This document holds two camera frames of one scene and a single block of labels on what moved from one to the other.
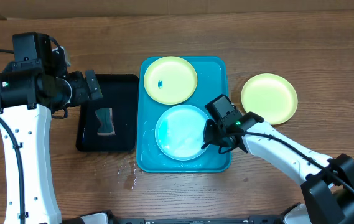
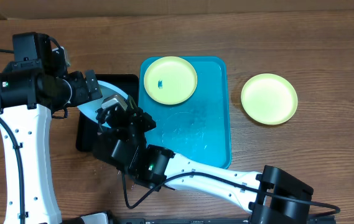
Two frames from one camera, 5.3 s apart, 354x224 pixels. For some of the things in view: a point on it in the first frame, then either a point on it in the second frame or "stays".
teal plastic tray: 212,74 stays
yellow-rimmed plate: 270,96 stays
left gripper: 83,93 stays
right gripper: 211,139 → 142,116
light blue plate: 179,132 → 107,90
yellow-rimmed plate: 170,80 stays
